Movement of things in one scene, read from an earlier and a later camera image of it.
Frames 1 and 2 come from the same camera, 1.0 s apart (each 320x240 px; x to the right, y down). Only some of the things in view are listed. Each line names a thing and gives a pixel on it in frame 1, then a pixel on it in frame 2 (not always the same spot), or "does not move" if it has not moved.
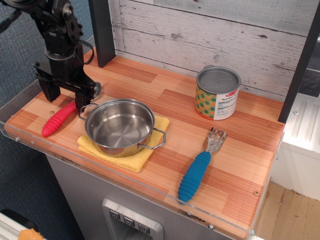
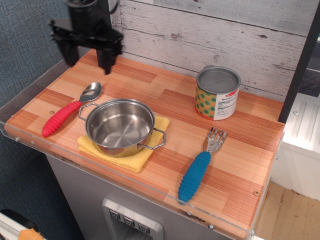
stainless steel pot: (117, 127) does not move
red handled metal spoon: (62, 114) does not move
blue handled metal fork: (193, 174) does not move
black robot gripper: (65, 68) to (89, 25)
